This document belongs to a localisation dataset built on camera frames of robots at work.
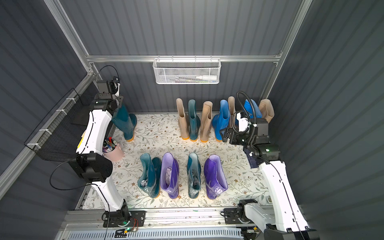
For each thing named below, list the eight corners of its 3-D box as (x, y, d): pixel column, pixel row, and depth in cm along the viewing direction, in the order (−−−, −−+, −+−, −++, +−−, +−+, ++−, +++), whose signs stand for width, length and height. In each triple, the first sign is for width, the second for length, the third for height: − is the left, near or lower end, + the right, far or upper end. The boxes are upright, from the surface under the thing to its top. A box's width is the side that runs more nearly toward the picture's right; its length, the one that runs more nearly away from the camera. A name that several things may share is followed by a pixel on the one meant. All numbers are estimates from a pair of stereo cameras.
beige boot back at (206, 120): (199, 144, 104) (200, 119, 83) (202, 127, 114) (203, 100, 93) (208, 145, 103) (211, 120, 83) (210, 128, 113) (213, 101, 92)
